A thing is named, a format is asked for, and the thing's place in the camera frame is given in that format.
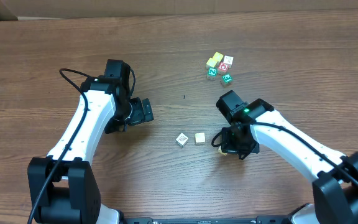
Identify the yellow top wooden block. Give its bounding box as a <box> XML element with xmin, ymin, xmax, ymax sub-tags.
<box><xmin>195</xmin><ymin>133</ymin><xmax>206</xmax><ymax>145</ymax></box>

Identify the white block with blue side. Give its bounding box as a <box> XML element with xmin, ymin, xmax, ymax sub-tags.
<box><xmin>175</xmin><ymin>133</ymin><xmax>189</xmax><ymax>147</ymax></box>

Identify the white block with feather picture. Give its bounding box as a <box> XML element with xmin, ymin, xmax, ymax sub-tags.
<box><xmin>218</xmin><ymin>147</ymin><xmax>227</xmax><ymax>156</ymax></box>

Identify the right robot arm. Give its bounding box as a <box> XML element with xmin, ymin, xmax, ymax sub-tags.
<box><xmin>211</xmin><ymin>90</ymin><xmax>358</xmax><ymax>223</ymax></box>

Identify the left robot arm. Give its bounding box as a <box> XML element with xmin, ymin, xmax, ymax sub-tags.
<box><xmin>27</xmin><ymin>59</ymin><xmax>154</xmax><ymax>224</ymax></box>

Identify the green E block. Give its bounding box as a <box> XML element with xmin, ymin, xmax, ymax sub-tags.
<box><xmin>220</xmin><ymin>73</ymin><xmax>233</xmax><ymax>87</ymax></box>

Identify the green Z block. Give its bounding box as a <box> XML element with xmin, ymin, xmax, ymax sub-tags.
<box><xmin>206</xmin><ymin>68</ymin><xmax>218</xmax><ymax>80</ymax></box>

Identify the red letter block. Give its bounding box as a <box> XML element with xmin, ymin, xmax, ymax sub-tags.
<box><xmin>217</xmin><ymin>62</ymin><xmax>229</xmax><ymax>75</ymax></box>

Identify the white block with letters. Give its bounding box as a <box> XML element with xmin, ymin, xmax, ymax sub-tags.
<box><xmin>223</xmin><ymin>55</ymin><xmax>234</xmax><ymax>68</ymax></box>

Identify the yellow block front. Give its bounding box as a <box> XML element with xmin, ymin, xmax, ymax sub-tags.
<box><xmin>206</xmin><ymin>58</ymin><xmax>218</xmax><ymax>69</ymax></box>

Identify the yellow block rear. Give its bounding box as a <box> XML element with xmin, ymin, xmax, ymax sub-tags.
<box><xmin>213</xmin><ymin>52</ymin><xmax>224</xmax><ymax>63</ymax></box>

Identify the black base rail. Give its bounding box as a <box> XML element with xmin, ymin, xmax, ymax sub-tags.
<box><xmin>119</xmin><ymin>215</ymin><xmax>310</xmax><ymax>224</ymax></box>

